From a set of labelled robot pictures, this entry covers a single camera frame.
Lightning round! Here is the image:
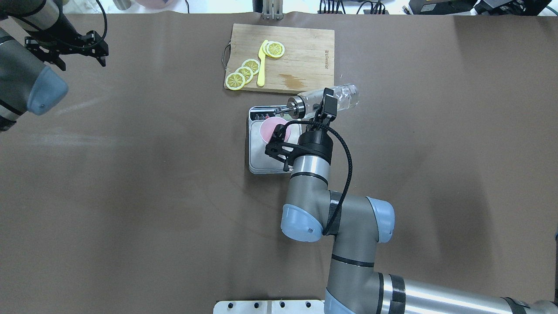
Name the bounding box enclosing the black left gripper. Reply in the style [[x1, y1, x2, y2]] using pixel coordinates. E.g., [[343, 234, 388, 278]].
[[24, 17, 109, 71]]

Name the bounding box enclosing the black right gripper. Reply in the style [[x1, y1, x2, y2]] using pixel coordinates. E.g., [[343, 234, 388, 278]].
[[264, 88, 337, 172]]

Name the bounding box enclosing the glass sauce bottle steel top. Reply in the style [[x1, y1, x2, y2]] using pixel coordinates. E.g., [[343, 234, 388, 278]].
[[274, 84, 360, 120]]

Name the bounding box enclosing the pink plastic cup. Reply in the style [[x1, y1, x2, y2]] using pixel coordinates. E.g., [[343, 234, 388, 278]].
[[259, 116, 287, 143]]

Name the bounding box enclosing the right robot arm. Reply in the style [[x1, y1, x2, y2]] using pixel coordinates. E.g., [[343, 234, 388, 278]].
[[265, 84, 557, 314]]

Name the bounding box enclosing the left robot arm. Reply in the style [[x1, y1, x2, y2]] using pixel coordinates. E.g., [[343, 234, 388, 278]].
[[0, 0, 109, 132]]

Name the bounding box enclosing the silver digital kitchen scale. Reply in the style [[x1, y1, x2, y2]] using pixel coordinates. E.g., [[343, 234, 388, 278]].
[[247, 105, 287, 175]]

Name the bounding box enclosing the bamboo cutting board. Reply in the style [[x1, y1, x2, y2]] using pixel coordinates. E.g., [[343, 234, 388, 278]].
[[225, 24, 335, 95]]

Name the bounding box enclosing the yellow plastic knife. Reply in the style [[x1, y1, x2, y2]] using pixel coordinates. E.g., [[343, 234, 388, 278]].
[[256, 40, 268, 87]]

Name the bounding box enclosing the middle lemon slice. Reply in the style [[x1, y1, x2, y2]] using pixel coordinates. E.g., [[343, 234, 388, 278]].
[[235, 66, 255, 84]]

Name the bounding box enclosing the lemon slice near knife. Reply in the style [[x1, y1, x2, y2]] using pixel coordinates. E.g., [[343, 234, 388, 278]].
[[242, 59, 260, 74]]

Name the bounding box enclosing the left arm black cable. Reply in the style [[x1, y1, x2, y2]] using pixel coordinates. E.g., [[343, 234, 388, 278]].
[[26, 0, 109, 49]]

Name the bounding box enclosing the aluminium frame post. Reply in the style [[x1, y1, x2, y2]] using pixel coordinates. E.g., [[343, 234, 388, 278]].
[[261, 0, 284, 20]]

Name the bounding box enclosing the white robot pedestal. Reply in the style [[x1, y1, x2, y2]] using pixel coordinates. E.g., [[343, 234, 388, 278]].
[[213, 300, 324, 314]]

